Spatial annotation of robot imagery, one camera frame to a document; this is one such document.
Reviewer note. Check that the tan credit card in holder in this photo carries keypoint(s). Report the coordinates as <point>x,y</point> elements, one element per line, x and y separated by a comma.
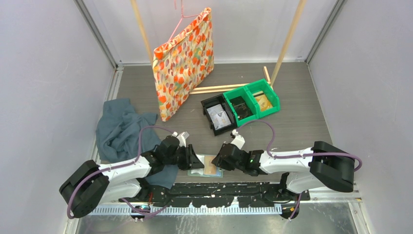
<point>210,169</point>

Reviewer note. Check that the green bin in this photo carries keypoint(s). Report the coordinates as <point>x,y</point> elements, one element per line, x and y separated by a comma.
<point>241,92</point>
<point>262,85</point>

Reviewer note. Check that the green bin left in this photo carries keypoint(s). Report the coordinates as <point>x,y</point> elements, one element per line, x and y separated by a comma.
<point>241,92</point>

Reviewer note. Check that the orange floral hanging garment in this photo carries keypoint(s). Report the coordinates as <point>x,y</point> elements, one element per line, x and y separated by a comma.
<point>182,63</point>

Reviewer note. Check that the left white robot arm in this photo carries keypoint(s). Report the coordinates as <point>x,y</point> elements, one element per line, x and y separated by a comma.
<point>92,184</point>

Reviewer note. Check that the cards in left green bin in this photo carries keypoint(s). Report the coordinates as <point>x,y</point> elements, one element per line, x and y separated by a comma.
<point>241,108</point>

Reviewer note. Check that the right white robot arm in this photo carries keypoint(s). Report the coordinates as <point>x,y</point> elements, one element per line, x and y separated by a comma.
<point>322,165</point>

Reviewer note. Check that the pink wire hanger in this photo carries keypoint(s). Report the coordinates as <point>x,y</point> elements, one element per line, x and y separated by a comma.
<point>183,16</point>

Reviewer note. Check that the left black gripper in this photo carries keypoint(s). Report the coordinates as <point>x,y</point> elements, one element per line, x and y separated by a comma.
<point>191,161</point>

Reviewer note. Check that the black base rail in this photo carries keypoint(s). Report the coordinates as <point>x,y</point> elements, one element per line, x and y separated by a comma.
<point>215,195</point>

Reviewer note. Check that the wooden clothes rack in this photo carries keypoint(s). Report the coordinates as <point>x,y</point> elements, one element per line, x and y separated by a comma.
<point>269,79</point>

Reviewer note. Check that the green bin right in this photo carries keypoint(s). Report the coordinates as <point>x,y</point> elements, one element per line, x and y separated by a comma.
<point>262,85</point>

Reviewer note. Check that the cards in black bin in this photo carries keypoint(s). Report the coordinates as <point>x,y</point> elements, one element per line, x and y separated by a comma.
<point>218,116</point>

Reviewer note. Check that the green card holder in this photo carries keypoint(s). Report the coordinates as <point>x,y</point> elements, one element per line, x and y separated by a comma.
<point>200,172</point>

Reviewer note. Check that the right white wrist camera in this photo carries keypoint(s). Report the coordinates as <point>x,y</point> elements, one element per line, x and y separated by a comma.
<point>238,140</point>

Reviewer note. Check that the yellow cards in right bin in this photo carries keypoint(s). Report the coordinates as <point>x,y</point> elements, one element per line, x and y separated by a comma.
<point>262,100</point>

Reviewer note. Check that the black storage bin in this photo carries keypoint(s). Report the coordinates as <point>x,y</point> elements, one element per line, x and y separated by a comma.
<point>212,101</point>

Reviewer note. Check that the blue-grey cloth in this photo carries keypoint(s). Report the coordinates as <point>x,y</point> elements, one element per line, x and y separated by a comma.
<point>117,136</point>

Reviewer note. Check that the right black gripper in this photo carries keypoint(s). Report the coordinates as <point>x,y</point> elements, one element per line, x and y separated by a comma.
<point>221,163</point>

